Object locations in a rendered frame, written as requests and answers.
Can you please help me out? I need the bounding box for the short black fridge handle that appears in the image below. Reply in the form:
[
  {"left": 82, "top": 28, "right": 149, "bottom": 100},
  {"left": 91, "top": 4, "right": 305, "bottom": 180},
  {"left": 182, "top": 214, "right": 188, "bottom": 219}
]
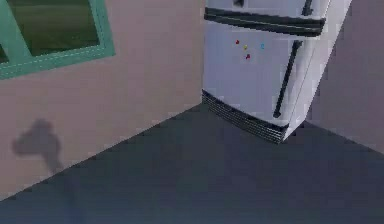
[{"left": 301, "top": 0, "right": 315, "bottom": 17}]

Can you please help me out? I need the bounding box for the long black fridge handle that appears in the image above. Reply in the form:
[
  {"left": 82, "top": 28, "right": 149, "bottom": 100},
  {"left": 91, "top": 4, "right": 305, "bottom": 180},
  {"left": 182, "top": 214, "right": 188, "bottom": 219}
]
[{"left": 272, "top": 39, "right": 304, "bottom": 119}]

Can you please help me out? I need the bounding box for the green framed window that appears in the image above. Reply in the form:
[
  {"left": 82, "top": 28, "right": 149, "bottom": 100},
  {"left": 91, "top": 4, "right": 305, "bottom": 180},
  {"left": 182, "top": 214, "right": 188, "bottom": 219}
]
[{"left": 0, "top": 0, "right": 117, "bottom": 81}]

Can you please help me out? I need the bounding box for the white fridge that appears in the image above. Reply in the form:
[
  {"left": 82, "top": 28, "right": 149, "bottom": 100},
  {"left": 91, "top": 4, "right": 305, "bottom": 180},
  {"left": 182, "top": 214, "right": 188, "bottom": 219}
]
[{"left": 201, "top": 0, "right": 353, "bottom": 145}]

